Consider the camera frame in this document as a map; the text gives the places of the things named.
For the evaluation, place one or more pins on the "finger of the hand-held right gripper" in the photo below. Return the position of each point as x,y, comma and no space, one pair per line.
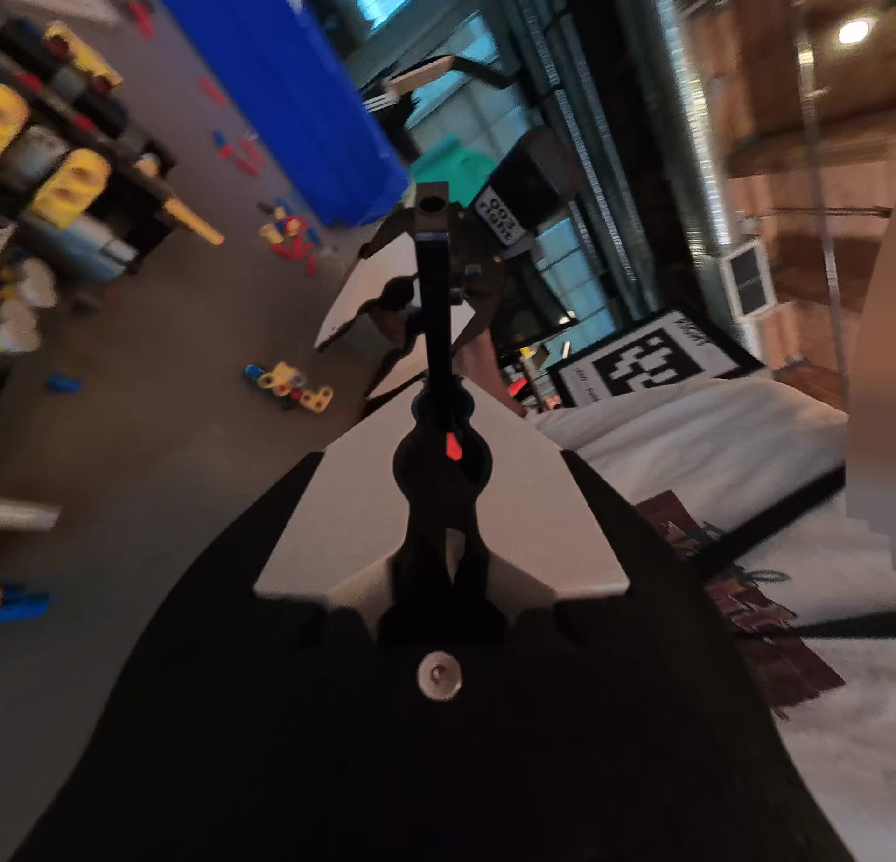
399,376
371,281

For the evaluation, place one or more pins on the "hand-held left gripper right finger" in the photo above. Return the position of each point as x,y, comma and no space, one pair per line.
549,519

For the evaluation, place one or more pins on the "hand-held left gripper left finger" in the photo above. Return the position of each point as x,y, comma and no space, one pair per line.
329,519

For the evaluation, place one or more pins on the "black lego beam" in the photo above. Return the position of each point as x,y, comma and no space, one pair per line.
434,302

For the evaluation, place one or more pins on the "red lego pin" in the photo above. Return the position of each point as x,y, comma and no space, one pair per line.
454,446

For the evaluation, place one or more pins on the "scattered small lego pieces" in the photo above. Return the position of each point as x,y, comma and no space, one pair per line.
290,246

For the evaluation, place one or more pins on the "small yellow lego subassembly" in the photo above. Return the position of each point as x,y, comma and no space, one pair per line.
287,383

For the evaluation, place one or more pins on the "blue lego pin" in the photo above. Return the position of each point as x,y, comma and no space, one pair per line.
63,384

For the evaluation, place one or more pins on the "black yellow lego car chassis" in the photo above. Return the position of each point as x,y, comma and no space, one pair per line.
70,183

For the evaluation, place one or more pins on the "person's right hand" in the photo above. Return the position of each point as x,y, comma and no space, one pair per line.
483,372

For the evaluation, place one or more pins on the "teal plastic bin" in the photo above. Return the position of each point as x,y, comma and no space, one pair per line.
448,169

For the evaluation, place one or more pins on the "framed black white marker sign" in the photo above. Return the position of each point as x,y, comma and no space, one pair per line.
651,362

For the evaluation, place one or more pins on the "blue plastic bin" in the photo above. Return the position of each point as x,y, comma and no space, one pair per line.
280,92

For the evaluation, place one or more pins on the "white vent grille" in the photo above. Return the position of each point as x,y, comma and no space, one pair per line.
745,281

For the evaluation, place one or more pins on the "round ceiling lamp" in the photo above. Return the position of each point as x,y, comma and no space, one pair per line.
855,31

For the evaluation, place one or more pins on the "silver air duct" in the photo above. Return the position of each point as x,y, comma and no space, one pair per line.
689,176

